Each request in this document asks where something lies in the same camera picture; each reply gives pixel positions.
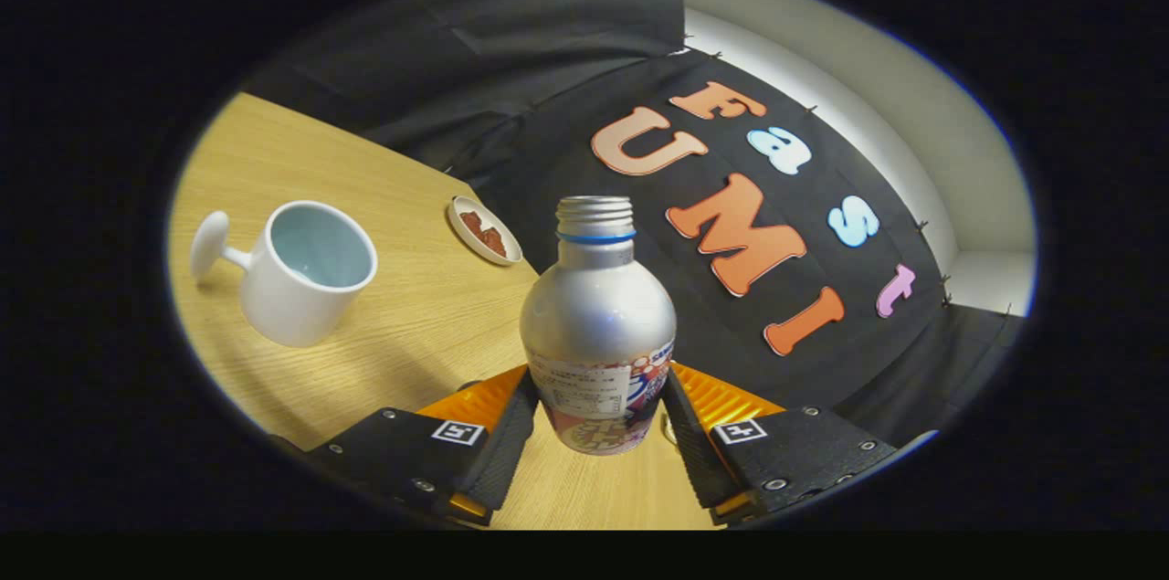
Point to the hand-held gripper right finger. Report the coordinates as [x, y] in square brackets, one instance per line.
[694, 457]

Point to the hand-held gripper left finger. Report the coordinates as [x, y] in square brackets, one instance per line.
[507, 457]

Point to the silver juice bottle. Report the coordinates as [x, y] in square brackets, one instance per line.
[598, 315]

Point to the white cup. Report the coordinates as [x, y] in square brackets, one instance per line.
[292, 306]

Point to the wooden table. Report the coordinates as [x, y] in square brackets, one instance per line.
[420, 315]

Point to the red food pieces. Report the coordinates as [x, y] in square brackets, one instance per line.
[484, 235]

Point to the small white plate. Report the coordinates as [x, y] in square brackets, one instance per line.
[464, 233]

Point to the black backdrop cloth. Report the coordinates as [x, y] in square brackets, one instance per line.
[566, 87]

